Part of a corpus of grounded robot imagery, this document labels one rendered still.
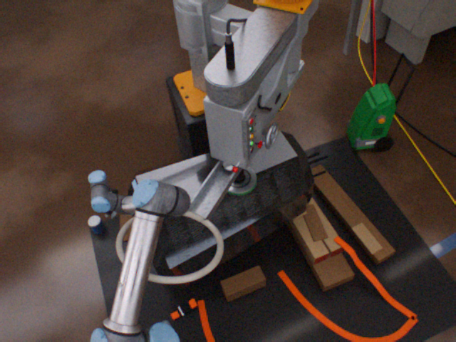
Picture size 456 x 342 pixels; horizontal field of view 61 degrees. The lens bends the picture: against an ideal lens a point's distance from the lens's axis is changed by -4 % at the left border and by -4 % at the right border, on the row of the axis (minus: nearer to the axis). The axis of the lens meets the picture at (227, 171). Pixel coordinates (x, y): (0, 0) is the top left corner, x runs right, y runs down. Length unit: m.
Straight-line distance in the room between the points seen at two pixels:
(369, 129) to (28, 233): 3.02
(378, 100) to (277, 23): 1.61
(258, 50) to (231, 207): 1.01
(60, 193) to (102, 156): 0.52
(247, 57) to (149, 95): 2.63
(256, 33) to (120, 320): 1.41
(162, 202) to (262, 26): 1.02
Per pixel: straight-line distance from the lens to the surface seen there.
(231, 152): 2.09
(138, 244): 1.56
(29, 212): 3.86
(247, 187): 2.38
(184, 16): 2.69
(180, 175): 2.55
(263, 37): 2.02
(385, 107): 3.49
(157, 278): 1.71
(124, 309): 1.61
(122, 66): 4.93
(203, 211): 2.06
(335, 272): 3.02
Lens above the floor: 2.82
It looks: 52 degrees down
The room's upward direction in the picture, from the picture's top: 6 degrees counter-clockwise
